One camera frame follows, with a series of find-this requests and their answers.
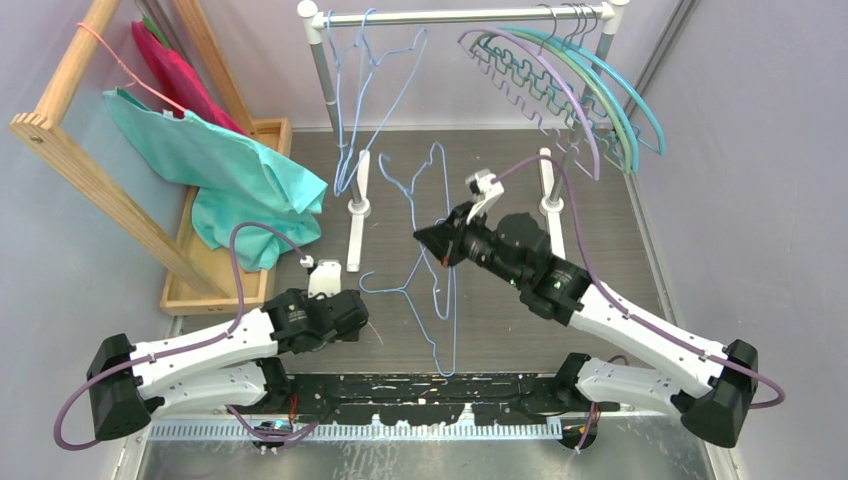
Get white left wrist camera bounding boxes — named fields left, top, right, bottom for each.
left=299, top=255, right=342, bottom=298

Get green plastic hanger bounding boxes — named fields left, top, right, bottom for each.
left=470, top=3, right=637, bottom=175

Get pink wire hanger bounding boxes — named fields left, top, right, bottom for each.
left=76, top=22, right=186, bottom=113

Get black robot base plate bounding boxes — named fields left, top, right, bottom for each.
left=226, top=361, right=620, bottom=427

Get purple plastic hanger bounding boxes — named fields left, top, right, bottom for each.
left=457, top=27, right=605, bottom=180

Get red pink shirt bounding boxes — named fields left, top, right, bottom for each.
left=131, top=21, right=245, bottom=134

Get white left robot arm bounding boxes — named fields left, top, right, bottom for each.
left=86, top=288, right=369, bottom=441

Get silver white clothes rack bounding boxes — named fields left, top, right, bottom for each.
left=297, top=1, right=630, bottom=273

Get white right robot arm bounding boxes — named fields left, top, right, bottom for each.
left=413, top=202, right=758, bottom=448

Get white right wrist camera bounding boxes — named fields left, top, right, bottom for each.
left=465, top=169, right=505, bottom=225

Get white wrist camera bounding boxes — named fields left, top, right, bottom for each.
left=465, top=169, right=505, bottom=225
left=299, top=255, right=342, bottom=298

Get perforated metal rail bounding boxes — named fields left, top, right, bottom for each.
left=147, top=418, right=563, bottom=441

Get wooden clothes rack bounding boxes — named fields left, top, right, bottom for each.
left=9, top=0, right=293, bottom=317

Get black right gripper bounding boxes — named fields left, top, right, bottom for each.
left=415, top=199, right=527, bottom=287

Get teal green shirt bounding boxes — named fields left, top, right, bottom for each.
left=103, top=89, right=327, bottom=272

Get teal plastic hanger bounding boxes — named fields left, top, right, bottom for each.
left=505, top=1, right=666, bottom=173
left=483, top=3, right=644, bottom=175

